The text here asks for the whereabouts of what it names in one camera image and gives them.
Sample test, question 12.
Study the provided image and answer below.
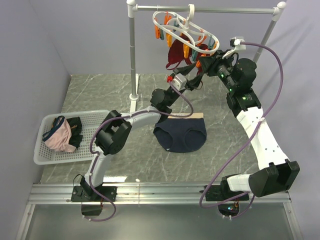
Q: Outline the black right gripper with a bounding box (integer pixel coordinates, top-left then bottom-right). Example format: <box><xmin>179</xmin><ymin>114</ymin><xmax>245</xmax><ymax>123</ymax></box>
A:
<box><xmin>198</xmin><ymin>49</ymin><xmax>238</xmax><ymax>92</ymax></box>

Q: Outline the orange clothespin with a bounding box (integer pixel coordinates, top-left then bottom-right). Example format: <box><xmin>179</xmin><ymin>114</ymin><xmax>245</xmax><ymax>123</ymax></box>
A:
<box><xmin>165</xmin><ymin>33</ymin><xmax>173</xmax><ymax>48</ymax></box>
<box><xmin>195</xmin><ymin>60</ymin><xmax>202</xmax><ymax>69</ymax></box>
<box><xmin>154</xmin><ymin>14</ymin><xmax>172</xmax><ymax>40</ymax></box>

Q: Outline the dark red lace bra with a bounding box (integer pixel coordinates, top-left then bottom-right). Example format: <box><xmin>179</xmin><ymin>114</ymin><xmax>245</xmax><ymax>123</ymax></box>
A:
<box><xmin>165</xmin><ymin>39</ymin><xmax>209</xmax><ymax>90</ymax></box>

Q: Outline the navy blue underwear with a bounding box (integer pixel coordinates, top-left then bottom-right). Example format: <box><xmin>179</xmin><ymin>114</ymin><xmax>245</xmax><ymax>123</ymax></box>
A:
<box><xmin>153</xmin><ymin>112</ymin><xmax>207</xmax><ymax>153</ymax></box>

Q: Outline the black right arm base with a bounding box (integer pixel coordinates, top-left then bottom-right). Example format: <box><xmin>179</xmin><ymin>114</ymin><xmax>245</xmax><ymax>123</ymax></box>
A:
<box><xmin>205</xmin><ymin>183</ymin><xmax>250</xmax><ymax>218</ymax></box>

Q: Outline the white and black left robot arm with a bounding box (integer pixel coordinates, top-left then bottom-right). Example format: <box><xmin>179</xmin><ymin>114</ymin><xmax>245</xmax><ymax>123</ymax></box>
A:
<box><xmin>80</xmin><ymin>64</ymin><xmax>204</xmax><ymax>201</ymax></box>

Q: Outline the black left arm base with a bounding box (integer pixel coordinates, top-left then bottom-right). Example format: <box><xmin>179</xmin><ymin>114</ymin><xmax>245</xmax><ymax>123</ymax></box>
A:
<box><xmin>70</xmin><ymin>185</ymin><xmax>117</xmax><ymax>217</ymax></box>

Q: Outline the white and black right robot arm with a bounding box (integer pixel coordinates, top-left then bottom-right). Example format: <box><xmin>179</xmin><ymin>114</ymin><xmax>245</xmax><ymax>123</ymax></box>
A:
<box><xmin>199</xmin><ymin>50</ymin><xmax>300</xmax><ymax>200</ymax></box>

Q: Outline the white plastic clip hanger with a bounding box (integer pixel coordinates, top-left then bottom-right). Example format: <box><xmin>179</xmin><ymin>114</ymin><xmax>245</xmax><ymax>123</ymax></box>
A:
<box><xmin>152</xmin><ymin>4</ymin><xmax>218</xmax><ymax>55</ymax></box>

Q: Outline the black lace underwear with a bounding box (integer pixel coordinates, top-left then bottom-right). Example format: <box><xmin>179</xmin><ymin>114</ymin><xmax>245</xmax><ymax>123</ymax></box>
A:
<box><xmin>66</xmin><ymin>117</ymin><xmax>83</xmax><ymax>149</ymax></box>

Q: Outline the pink underwear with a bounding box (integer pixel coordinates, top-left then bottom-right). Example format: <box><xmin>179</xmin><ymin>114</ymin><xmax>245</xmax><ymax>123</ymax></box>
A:
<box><xmin>42</xmin><ymin>115</ymin><xmax>76</xmax><ymax>153</ymax></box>

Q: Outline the teal clothespin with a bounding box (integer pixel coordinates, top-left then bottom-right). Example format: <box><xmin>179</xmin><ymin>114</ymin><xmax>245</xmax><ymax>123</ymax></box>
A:
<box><xmin>207</xmin><ymin>36</ymin><xmax>220</xmax><ymax>51</ymax></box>
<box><xmin>191</xmin><ymin>49</ymin><xmax>199</xmax><ymax>63</ymax></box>

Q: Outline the yellow-orange clothespin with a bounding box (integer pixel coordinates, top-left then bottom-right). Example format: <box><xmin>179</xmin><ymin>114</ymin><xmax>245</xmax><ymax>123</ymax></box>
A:
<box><xmin>183</xmin><ymin>44</ymin><xmax>190</xmax><ymax>59</ymax></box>

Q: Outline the silver clothes rack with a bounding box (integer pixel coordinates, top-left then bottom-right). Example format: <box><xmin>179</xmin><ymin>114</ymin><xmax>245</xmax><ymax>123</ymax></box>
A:
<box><xmin>126</xmin><ymin>0</ymin><xmax>287</xmax><ymax>113</ymax></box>

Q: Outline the white perforated plastic basket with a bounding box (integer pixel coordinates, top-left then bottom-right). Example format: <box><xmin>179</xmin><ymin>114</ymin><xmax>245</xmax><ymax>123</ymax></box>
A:
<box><xmin>33</xmin><ymin>109</ymin><xmax>113</xmax><ymax>166</ymax></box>

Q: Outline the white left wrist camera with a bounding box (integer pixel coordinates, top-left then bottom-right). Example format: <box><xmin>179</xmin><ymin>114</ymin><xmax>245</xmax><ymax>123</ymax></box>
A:
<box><xmin>167</xmin><ymin>73</ymin><xmax>187</xmax><ymax>91</ymax></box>

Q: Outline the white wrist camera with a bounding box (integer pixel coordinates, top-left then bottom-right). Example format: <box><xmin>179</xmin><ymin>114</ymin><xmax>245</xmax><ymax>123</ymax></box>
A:
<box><xmin>167</xmin><ymin>73</ymin><xmax>187</xmax><ymax>91</ymax></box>
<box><xmin>222</xmin><ymin>36</ymin><xmax>246</xmax><ymax>59</ymax></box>

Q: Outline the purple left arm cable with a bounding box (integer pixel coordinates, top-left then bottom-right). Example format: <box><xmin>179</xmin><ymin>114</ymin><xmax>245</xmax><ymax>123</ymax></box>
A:
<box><xmin>83</xmin><ymin>83</ymin><xmax>194</xmax><ymax>222</ymax></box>

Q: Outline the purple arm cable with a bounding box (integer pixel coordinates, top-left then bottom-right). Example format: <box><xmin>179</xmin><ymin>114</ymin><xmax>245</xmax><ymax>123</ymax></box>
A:
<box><xmin>83</xmin><ymin>83</ymin><xmax>194</xmax><ymax>222</ymax></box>
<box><xmin>199</xmin><ymin>42</ymin><xmax>284</xmax><ymax>219</ymax></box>

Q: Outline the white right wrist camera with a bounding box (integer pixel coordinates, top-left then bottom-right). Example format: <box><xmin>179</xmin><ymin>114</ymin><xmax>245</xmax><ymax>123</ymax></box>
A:
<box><xmin>222</xmin><ymin>36</ymin><xmax>246</xmax><ymax>59</ymax></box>

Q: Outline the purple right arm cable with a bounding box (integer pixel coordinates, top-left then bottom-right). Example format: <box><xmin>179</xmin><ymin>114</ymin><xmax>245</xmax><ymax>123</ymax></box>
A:
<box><xmin>199</xmin><ymin>42</ymin><xmax>284</xmax><ymax>219</ymax></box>

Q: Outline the aluminium mounting rail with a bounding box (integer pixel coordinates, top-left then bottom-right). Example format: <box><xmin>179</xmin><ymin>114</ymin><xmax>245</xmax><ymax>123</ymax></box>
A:
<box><xmin>16</xmin><ymin>182</ymin><xmax>303</xmax><ymax>240</ymax></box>

